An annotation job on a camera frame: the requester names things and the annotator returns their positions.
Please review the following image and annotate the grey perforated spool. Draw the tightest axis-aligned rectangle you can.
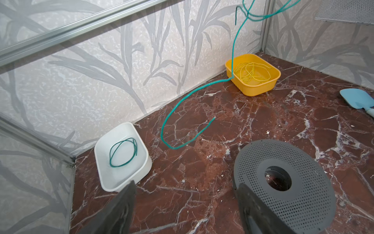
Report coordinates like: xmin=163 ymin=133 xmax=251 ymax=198
xmin=234 ymin=139 xmax=336 ymax=234

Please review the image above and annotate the green cable coil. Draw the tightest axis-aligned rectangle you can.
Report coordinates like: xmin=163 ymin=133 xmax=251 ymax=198
xmin=108 ymin=137 xmax=138 ymax=168

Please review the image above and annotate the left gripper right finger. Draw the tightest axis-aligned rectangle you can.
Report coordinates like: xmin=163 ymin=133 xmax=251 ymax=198
xmin=237 ymin=183 xmax=295 ymax=234

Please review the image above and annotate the yellow cable coil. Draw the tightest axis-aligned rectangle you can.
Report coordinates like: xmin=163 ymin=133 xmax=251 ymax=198
xmin=233 ymin=61 xmax=273 ymax=85

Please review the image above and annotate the yellow plastic bin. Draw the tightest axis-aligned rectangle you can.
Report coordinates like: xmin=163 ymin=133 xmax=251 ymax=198
xmin=225 ymin=54 xmax=281 ymax=97

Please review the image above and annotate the white wire basket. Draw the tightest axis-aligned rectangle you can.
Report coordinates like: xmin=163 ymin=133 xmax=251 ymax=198
xmin=315 ymin=0 xmax=374 ymax=25

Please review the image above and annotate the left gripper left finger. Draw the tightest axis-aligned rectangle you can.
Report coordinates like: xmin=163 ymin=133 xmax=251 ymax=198
xmin=79 ymin=181 xmax=136 ymax=234

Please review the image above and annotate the white plastic bin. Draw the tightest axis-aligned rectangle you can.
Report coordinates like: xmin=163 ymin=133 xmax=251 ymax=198
xmin=94 ymin=122 xmax=152 ymax=192

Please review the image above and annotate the light blue spatula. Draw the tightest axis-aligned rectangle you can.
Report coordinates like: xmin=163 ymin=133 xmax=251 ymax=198
xmin=340 ymin=88 xmax=374 ymax=118

